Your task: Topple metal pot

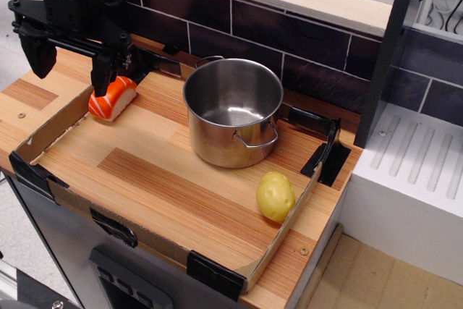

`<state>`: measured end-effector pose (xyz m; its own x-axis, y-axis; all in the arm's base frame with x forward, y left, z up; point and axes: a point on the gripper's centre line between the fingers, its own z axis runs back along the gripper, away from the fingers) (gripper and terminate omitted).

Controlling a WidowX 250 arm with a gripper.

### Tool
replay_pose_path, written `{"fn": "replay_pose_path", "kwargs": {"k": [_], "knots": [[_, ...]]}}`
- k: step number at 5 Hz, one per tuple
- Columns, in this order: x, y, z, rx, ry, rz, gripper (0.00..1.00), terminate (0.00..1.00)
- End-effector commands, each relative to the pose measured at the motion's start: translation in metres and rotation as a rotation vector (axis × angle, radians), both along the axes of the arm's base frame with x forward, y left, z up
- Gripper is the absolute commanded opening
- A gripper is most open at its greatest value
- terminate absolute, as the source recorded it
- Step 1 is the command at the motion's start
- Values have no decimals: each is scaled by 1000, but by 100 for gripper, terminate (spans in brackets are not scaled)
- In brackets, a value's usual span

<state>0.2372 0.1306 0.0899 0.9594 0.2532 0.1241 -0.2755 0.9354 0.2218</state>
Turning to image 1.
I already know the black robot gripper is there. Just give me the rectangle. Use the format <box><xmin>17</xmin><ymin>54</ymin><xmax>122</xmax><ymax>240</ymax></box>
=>
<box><xmin>8</xmin><ymin>0</ymin><xmax>132</xmax><ymax>97</ymax></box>

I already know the stainless steel pot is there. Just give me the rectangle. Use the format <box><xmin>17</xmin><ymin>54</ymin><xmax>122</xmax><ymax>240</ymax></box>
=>
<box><xmin>183</xmin><ymin>56</ymin><xmax>284</xmax><ymax>169</ymax></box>

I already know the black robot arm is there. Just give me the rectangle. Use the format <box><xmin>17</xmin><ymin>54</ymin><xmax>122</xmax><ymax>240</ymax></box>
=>
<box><xmin>8</xmin><ymin>0</ymin><xmax>132</xmax><ymax>97</ymax></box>

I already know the cardboard fence with black tape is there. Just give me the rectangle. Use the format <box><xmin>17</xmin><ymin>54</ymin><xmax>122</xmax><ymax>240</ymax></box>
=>
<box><xmin>1</xmin><ymin>50</ymin><xmax>362</xmax><ymax>308</ymax></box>

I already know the salmon nigiri sushi toy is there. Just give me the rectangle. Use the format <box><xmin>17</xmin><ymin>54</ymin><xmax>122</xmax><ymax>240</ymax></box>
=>
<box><xmin>88</xmin><ymin>76</ymin><xmax>137</xmax><ymax>122</ymax></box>

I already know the black control panel with buttons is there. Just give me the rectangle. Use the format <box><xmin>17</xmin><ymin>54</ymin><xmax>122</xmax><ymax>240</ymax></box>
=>
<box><xmin>89</xmin><ymin>248</ymin><xmax>174</xmax><ymax>309</ymax></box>

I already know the yellow potato toy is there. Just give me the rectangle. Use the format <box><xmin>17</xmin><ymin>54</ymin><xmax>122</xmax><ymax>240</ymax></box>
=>
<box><xmin>256</xmin><ymin>172</ymin><xmax>295</xmax><ymax>223</ymax></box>

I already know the white ribbed sink drainboard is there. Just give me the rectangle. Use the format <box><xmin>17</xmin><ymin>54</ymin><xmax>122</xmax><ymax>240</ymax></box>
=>
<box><xmin>361</xmin><ymin>102</ymin><xmax>463</xmax><ymax>208</ymax></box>

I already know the dark grey vertical post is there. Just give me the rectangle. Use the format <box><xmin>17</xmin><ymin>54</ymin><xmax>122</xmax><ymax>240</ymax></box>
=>
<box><xmin>354</xmin><ymin>0</ymin><xmax>420</xmax><ymax>148</ymax></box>

